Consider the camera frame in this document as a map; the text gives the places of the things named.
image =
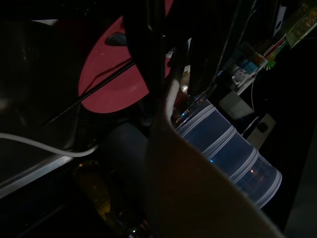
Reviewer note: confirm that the yellow green mesh bag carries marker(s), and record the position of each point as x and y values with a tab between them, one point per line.
302	22

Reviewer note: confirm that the stainless steel kitchen sink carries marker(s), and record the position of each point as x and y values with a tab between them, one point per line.
37	171

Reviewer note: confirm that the white power strip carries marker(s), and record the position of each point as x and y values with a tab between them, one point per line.
262	129

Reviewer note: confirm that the clear stacked plastic container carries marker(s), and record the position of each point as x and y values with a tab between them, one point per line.
223	138

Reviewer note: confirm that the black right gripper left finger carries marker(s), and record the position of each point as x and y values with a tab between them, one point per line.
148	44

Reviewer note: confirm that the white plastic box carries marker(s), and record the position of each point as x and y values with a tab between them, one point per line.
235	105

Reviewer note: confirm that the yellow oil bottle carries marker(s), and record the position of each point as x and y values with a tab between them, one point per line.
96	188

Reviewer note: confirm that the black chopstick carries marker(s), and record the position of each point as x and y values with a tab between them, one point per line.
89	93
106	77

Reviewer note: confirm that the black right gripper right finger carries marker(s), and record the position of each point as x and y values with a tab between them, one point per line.
208	49

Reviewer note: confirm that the pink plastic plate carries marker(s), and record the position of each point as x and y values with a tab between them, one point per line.
111	74

